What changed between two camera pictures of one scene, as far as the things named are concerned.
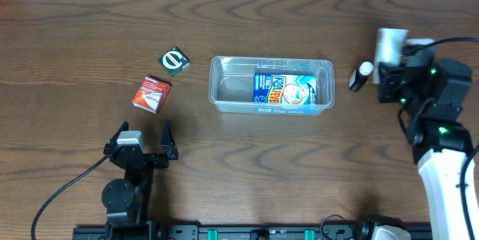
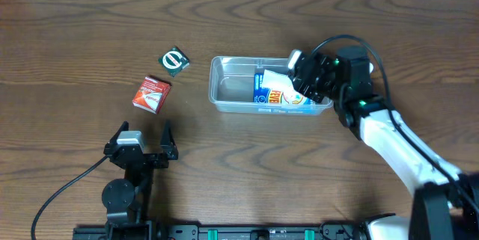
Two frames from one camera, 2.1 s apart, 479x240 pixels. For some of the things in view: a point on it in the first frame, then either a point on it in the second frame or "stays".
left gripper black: [150, 158] stays
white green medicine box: [388, 48] to [277, 81]
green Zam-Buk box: [174, 60] stays
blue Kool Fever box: [285, 89] stays
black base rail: [228, 231] stays
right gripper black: [386, 83] to [304, 79]
